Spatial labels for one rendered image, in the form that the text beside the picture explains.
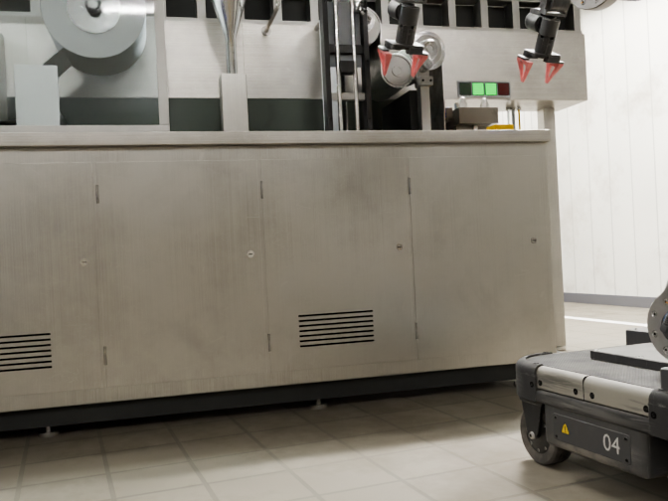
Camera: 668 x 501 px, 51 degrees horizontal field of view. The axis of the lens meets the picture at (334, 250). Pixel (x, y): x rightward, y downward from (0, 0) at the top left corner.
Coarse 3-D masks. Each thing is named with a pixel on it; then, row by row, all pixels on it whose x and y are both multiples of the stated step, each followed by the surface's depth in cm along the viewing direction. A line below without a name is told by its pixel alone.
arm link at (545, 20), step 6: (540, 18) 226; (546, 18) 223; (552, 18) 222; (540, 24) 227; (546, 24) 222; (552, 24) 221; (558, 24) 222; (540, 30) 224; (546, 30) 223; (552, 30) 222; (552, 36) 223
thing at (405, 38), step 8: (400, 24) 206; (400, 32) 207; (408, 32) 206; (416, 32) 208; (392, 40) 211; (400, 40) 208; (408, 40) 207; (392, 48) 207; (400, 48) 208; (408, 48) 208
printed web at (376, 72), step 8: (368, 8) 259; (376, 16) 260; (376, 40) 265; (376, 48) 265; (376, 56) 265; (408, 56) 266; (376, 64) 265; (376, 72) 265; (344, 80) 257; (376, 80) 267; (384, 80) 260; (344, 88) 257; (376, 88) 271; (384, 88) 267; (392, 88) 264; (400, 88) 264; (376, 96) 278; (384, 96) 276; (344, 104) 258; (344, 112) 259; (344, 120) 259; (344, 128) 260
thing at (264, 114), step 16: (176, 112) 274; (192, 112) 275; (208, 112) 277; (256, 112) 281; (272, 112) 283; (288, 112) 284; (304, 112) 286; (320, 112) 288; (352, 112) 291; (176, 128) 274; (192, 128) 275; (208, 128) 276; (256, 128) 281; (272, 128) 283; (288, 128) 284; (304, 128) 286; (320, 128) 288; (352, 128) 291
